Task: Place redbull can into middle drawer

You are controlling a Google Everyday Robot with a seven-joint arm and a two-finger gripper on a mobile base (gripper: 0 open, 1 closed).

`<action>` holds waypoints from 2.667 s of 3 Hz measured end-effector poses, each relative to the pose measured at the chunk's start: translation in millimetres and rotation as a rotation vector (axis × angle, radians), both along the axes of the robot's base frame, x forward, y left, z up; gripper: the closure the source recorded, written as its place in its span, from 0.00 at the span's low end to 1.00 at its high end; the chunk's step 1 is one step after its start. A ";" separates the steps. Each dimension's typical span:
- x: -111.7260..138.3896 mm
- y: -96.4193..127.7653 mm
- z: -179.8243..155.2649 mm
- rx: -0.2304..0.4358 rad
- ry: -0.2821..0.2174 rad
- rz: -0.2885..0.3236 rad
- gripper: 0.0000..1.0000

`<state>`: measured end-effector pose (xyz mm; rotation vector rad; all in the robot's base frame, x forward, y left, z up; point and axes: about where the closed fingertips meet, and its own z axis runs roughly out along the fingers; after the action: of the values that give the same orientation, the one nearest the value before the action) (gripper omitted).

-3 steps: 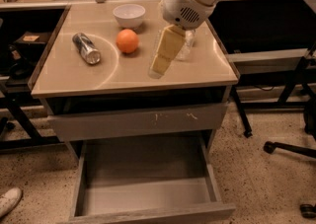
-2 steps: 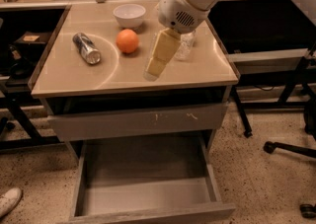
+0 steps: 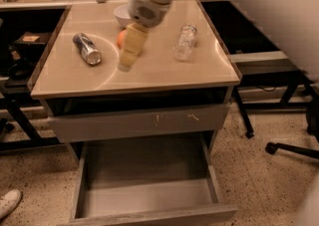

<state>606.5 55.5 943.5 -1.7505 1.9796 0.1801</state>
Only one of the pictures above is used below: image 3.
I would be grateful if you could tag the clear plastic water bottle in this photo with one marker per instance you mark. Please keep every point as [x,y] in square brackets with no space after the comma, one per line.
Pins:
[185,42]

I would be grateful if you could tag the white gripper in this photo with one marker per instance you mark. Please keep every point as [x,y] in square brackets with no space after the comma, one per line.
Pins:
[146,12]

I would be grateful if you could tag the orange fruit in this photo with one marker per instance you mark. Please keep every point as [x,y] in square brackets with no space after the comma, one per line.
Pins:
[121,38]

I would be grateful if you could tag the silver blue redbull can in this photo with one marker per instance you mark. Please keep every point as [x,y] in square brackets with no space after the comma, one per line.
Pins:
[87,49]

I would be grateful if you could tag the black office chair base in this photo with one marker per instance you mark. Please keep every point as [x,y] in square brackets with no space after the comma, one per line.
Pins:
[312,117]

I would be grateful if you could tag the open grey middle drawer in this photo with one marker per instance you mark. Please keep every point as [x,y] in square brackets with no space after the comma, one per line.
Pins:
[148,181]

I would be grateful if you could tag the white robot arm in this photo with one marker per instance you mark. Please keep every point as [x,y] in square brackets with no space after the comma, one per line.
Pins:
[292,25]

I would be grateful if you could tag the grey drawer cabinet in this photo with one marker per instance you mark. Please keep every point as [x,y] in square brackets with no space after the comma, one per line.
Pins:
[65,84]

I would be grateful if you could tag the black box with label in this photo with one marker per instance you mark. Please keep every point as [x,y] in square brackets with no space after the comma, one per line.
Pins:
[32,41]

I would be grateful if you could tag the white shoe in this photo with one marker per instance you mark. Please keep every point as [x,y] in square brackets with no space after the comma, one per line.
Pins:
[9,202]

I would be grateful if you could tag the white ceramic bowl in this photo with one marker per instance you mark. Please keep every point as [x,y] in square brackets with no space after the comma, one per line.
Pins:
[122,15]

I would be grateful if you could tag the closed grey top drawer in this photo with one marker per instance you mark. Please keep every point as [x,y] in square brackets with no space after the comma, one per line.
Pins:
[101,126]

